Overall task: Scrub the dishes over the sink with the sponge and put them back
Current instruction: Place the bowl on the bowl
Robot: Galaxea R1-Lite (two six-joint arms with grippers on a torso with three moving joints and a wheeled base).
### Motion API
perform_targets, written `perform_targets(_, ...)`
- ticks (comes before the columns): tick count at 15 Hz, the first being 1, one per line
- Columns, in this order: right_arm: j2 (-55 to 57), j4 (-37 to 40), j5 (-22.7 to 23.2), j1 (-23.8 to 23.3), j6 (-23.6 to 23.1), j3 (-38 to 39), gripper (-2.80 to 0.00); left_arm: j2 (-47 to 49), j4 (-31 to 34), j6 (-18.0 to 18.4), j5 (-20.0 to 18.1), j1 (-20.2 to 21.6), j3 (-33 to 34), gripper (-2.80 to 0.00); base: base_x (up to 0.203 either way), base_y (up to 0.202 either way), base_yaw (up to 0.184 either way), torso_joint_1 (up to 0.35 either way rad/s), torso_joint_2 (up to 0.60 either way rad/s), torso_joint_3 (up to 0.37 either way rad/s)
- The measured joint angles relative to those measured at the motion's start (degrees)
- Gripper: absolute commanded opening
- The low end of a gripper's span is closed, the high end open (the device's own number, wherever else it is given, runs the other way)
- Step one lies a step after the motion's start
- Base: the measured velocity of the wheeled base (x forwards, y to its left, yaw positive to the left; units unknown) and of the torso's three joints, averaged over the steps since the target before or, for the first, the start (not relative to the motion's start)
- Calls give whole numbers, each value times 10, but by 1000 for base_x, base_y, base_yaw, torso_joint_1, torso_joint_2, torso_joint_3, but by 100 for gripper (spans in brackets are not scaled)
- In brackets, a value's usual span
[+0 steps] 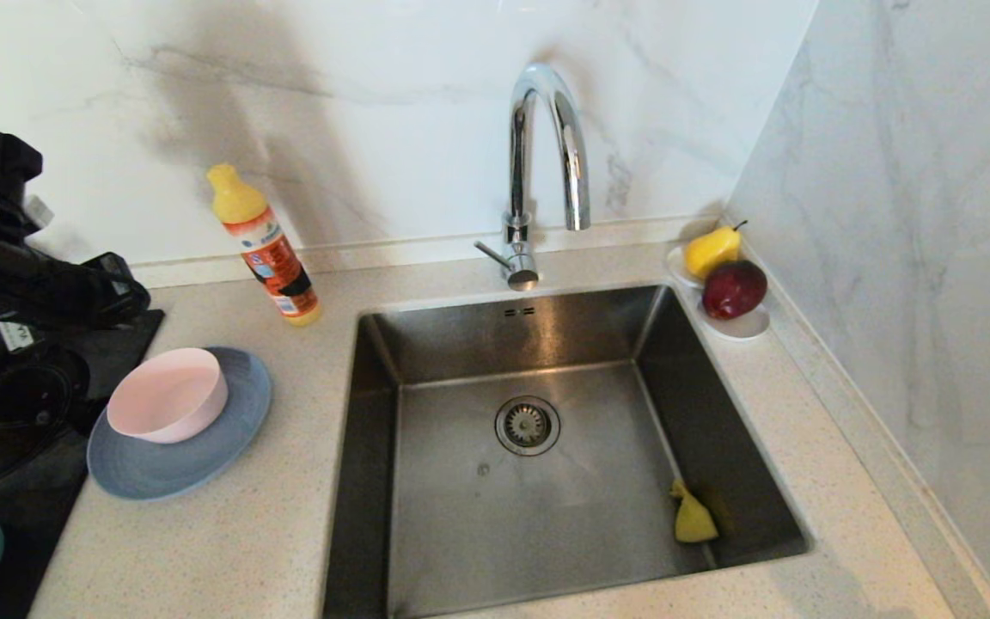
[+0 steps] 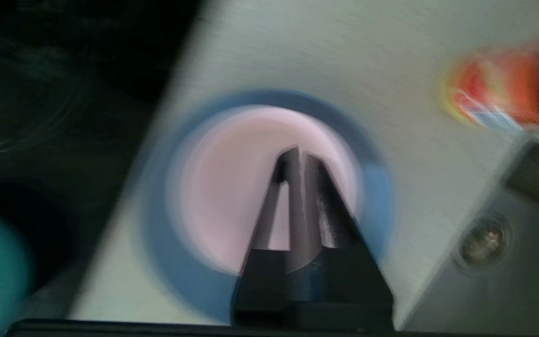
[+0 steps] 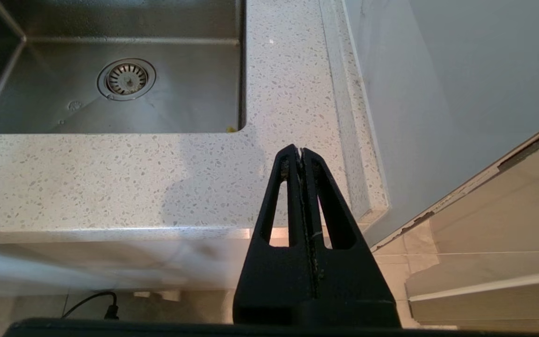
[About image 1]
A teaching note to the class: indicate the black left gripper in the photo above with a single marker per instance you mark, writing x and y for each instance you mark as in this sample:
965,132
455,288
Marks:
39,288

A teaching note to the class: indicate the pink plastic bowl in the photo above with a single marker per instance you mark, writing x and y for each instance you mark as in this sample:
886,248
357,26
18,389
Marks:
168,395

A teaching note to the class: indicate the yellow capped dish soap bottle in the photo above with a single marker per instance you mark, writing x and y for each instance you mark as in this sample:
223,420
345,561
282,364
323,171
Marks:
271,258

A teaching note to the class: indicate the large blue-grey plate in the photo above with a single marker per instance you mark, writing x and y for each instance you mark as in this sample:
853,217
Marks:
160,468

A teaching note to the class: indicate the chrome gooseneck faucet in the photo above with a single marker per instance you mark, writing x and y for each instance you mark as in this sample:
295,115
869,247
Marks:
519,159

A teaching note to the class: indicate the yellow sponge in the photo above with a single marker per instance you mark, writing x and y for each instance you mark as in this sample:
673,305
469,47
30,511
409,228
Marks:
693,520

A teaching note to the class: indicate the stainless steel sink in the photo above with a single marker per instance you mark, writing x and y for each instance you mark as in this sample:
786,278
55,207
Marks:
546,524

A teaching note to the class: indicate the black induction cooktop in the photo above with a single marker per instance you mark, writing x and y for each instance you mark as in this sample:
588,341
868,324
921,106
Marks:
31,481

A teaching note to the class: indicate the metal drain strainer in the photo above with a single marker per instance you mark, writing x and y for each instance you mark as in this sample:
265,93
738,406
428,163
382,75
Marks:
528,425

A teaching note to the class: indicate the yellow pear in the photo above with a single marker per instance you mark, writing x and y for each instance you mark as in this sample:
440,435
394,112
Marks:
710,252

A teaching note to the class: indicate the dark red apple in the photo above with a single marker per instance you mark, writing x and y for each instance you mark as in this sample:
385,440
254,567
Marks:
733,291

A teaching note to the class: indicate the white fruit dish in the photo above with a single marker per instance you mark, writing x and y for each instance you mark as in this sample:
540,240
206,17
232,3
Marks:
746,329

